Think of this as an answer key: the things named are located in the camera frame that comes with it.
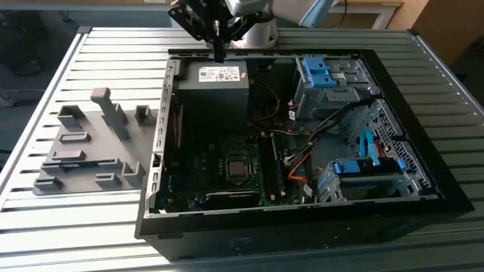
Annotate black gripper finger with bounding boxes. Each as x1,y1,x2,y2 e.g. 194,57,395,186
167,0,219,63
218,10,274,63

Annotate green RAM stick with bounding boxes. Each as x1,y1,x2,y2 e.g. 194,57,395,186
56,160,115,171

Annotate black RAM slot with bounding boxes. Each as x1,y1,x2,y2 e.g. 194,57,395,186
260,133,274,201

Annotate blue drive latch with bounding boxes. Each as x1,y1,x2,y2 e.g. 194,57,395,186
302,57,340,89

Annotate grey power supply unit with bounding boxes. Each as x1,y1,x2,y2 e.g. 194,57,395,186
176,60,251,134

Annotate grey metal drive cage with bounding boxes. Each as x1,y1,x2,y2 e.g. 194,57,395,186
294,56,383,121

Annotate black office chair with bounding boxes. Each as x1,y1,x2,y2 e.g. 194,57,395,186
0,10,50,77

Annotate grey parts rack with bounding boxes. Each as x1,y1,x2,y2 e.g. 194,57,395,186
32,87,160,197

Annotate silver CPU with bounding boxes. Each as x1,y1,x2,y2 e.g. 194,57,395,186
228,160,250,179

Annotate green motherboard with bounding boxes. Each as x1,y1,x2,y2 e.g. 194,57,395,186
166,133,315,212

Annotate brown wooden cabinet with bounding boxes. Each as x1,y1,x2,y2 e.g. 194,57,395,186
386,0,484,67

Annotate black CPU socket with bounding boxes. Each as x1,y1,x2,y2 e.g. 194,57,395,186
224,154,255,186

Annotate grey stand foot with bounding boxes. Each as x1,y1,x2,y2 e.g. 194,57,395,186
0,88,39,108

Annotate hard disk in blue carrier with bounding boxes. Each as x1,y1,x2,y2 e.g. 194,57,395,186
331,158,408,179

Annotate black graphics card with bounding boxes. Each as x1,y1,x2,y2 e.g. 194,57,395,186
206,189,262,210

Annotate grey metal disk bay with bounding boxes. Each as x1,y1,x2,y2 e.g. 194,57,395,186
316,158,440,203

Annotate black PC case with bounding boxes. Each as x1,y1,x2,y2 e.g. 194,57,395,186
135,48,476,261

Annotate thin orange wire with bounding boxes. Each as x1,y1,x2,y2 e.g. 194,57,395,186
248,80,282,122

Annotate white frame wooden desk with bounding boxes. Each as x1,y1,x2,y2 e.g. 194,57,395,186
0,0,404,29

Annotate black cable bundle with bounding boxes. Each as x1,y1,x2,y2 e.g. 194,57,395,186
286,101,360,167

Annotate orange power wires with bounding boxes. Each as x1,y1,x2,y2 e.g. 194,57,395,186
288,163,314,182

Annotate blue flat data wire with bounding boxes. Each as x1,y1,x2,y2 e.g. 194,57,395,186
359,129,382,167

